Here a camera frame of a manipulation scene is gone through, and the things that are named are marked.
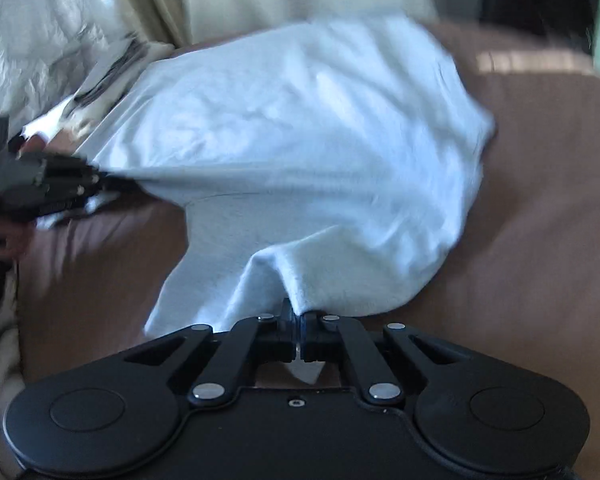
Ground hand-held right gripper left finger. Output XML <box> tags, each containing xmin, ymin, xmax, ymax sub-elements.
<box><xmin>124</xmin><ymin>298</ymin><xmax>298</xmax><ymax>407</ymax></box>

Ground light grey t-shirt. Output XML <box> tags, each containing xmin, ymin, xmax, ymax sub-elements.
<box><xmin>77</xmin><ymin>14</ymin><xmax>499</xmax><ymax>386</ymax></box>

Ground beige curtain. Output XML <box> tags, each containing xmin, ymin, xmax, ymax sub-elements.
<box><xmin>102</xmin><ymin>0</ymin><xmax>191</xmax><ymax>48</ymax></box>

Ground silver plastic sheet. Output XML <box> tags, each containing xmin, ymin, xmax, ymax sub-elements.
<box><xmin>0</xmin><ymin>0</ymin><xmax>131</xmax><ymax>121</ymax></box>

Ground person's left hand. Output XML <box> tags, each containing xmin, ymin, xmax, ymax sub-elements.
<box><xmin>0</xmin><ymin>220</ymin><xmax>33</xmax><ymax>261</ymax></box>

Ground black hanging garment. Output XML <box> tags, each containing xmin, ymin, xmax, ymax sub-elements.
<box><xmin>480</xmin><ymin>0</ymin><xmax>598</xmax><ymax>58</ymax></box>

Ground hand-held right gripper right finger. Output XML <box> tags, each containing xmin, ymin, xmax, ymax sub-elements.
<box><xmin>301</xmin><ymin>311</ymin><xmax>470</xmax><ymax>407</ymax></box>

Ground cream blanket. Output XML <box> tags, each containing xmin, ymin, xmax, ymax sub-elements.
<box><xmin>0</xmin><ymin>270</ymin><xmax>28</xmax><ymax>480</ymax></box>

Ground cream folded garment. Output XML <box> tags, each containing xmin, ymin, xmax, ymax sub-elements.
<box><xmin>55</xmin><ymin>42</ymin><xmax>176</xmax><ymax>126</ymax></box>

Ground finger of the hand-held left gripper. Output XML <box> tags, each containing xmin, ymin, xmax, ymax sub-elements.
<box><xmin>40</xmin><ymin>185</ymin><xmax>122</xmax><ymax>218</ymax></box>
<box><xmin>42</xmin><ymin>156</ymin><xmax>136</xmax><ymax>187</ymax></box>

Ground brown bed sheet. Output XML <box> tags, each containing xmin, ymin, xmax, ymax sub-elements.
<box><xmin>15</xmin><ymin>17</ymin><xmax>600</xmax><ymax>480</ymax></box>

